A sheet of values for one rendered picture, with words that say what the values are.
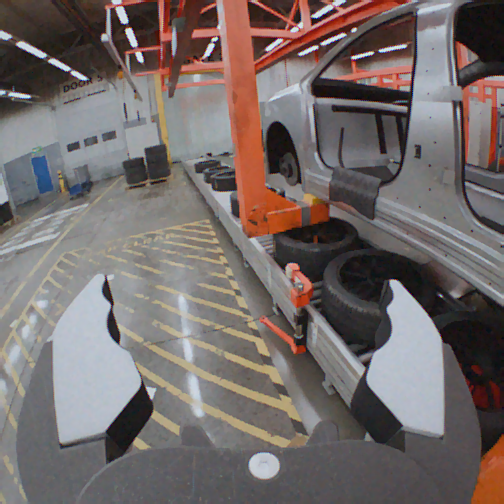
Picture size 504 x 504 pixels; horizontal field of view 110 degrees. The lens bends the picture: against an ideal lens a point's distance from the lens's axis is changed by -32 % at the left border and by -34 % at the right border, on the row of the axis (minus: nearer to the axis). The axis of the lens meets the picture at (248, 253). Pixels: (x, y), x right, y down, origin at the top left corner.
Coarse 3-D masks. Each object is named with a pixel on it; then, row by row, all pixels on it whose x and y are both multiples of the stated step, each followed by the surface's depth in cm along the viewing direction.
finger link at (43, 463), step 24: (48, 360) 6; (48, 384) 5; (24, 408) 4; (48, 408) 5; (24, 432) 4; (48, 432) 4; (24, 456) 3; (48, 456) 3; (72, 456) 4; (96, 456) 4; (120, 456) 5; (24, 480) 3; (48, 480) 3; (72, 480) 3
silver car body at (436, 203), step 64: (448, 0) 49; (320, 64) 139; (448, 64) 60; (320, 128) 172; (384, 128) 187; (448, 128) 72; (320, 192) 177; (384, 192) 119; (448, 192) 81; (448, 256) 87
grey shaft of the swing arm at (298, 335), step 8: (296, 288) 127; (296, 312) 134; (304, 312) 135; (296, 320) 135; (304, 320) 136; (296, 328) 140; (304, 328) 140; (296, 336) 142; (304, 336) 142; (296, 344) 144; (304, 344) 145
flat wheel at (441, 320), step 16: (432, 320) 96; (448, 320) 94; (464, 320) 91; (480, 320) 88; (496, 320) 84; (448, 336) 89; (464, 336) 93; (480, 336) 88; (496, 336) 80; (464, 352) 80; (480, 352) 76; (496, 352) 80; (464, 368) 72; (496, 368) 66; (480, 384) 67; (496, 384) 61; (480, 416) 51; (496, 416) 48; (496, 432) 44
